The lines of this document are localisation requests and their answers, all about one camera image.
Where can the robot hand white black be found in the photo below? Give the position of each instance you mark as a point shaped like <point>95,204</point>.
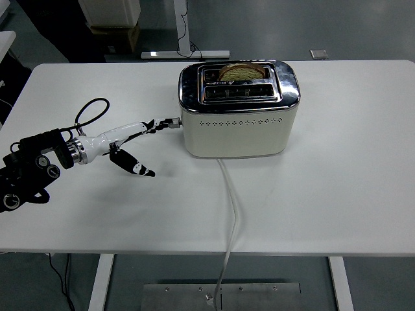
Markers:
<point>100,141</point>

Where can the grey toaster lever knob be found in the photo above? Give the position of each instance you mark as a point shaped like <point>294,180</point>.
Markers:
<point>176,122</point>

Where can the cream toaster chrome top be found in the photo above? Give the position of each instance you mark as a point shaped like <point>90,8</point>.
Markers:
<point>236,136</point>

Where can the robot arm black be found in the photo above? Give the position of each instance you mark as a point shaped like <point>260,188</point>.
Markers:
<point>29,171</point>

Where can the cardboard box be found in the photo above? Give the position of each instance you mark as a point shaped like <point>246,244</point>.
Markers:
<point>116,40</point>

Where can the black bag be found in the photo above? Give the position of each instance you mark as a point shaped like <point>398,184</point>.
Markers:
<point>13,77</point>

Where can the person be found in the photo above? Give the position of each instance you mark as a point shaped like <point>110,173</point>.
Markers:
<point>58,29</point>

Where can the white container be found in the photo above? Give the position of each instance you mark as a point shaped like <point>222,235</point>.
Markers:
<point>110,13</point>

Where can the white side table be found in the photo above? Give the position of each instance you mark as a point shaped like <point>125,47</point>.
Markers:
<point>6,43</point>

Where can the white table leg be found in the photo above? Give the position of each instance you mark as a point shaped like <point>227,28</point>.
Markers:
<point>100,282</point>
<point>340,282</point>

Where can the brown bread slice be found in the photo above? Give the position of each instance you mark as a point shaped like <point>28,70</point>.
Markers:
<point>241,73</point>

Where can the small metal plug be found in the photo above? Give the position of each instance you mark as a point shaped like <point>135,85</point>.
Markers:
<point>207,296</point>

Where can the grey metal plate with screws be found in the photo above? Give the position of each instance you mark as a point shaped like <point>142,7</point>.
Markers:
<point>259,298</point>

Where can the grey floor socket plate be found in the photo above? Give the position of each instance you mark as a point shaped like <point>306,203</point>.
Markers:
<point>318,54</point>

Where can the white table frame with foot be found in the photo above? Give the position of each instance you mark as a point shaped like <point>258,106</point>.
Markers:
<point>181,26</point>

